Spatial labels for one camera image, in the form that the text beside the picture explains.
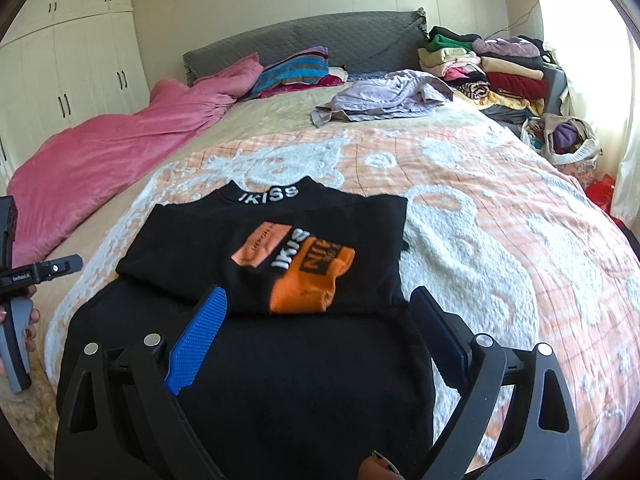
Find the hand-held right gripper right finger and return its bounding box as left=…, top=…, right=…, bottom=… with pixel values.
left=410, top=286, right=583, bottom=480

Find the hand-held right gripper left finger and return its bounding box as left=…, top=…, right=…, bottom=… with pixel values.
left=54, top=285, right=228, bottom=480

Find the black sweater with orange cuffs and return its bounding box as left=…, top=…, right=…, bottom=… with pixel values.
left=56, top=176, right=435, bottom=480

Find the bag of clothes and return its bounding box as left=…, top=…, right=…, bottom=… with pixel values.
left=521, top=116, right=603, bottom=165

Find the pile of folded clothes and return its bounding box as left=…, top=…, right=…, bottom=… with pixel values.
left=417, top=25, right=568, bottom=126

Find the person's left hand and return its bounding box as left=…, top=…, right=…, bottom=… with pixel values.
left=0, top=306, right=42, bottom=378

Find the person's right hand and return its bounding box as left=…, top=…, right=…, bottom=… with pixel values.
left=359, top=452, right=402, bottom=480

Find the peach and white tufted blanket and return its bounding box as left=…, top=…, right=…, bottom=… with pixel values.
left=42, top=127, right=640, bottom=480

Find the fluffy cream blanket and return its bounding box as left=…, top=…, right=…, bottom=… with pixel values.
left=0, top=385, right=58, bottom=466

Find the pink quilt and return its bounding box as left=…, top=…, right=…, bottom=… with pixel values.
left=7, top=54, right=264, bottom=256

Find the red bag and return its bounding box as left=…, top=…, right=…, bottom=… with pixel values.
left=585, top=174, right=621, bottom=216

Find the white wardrobe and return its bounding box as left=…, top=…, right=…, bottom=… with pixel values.
left=0, top=0, right=151, bottom=181

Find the lilac crumpled garment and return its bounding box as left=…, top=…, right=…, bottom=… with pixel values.
left=311, top=70, right=453, bottom=128

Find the white curtain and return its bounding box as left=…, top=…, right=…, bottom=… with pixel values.
left=607, top=25, right=640, bottom=221

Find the cream bed sheet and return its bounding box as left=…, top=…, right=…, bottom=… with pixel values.
left=0, top=77, right=506, bottom=411

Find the maroon folded cloth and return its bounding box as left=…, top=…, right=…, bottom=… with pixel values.
left=270, top=72, right=347, bottom=96

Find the striped folded cloth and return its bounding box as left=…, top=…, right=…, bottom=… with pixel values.
left=250, top=46, right=331, bottom=100

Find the grey quilted headboard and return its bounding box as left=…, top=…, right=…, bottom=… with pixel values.
left=182, top=9, right=428, bottom=88

